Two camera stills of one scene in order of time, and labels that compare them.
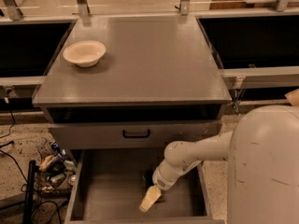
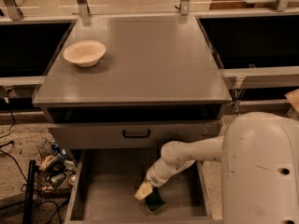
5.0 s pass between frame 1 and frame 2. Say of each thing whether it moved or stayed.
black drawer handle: stayed
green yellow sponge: moved
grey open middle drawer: stayed
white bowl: stayed
